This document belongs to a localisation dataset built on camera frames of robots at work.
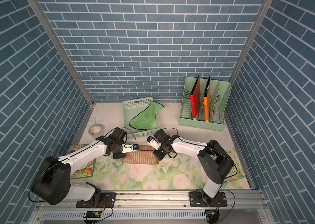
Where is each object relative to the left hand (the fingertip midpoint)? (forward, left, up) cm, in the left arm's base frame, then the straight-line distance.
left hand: (125, 149), depth 89 cm
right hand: (-3, -20, -1) cm, 20 cm away
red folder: (+24, -44, +22) cm, 55 cm away
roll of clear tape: (+17, +26, -4) cm, 31 cm away
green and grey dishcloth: (+28, -10, -3) cm, 29 cm away
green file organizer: (+34, -64, +21) cm, 75 cm away
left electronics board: (-33, +12, -7) cm, 36 cm away
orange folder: (+21, -50, +27) cm, 60 cm away
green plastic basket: (+39, +3, -2) cm, 39 cm away
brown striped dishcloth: (-4, -13, 0) cm, 13 cm away
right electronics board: (-34, -50, -4) cm, 61 cm away
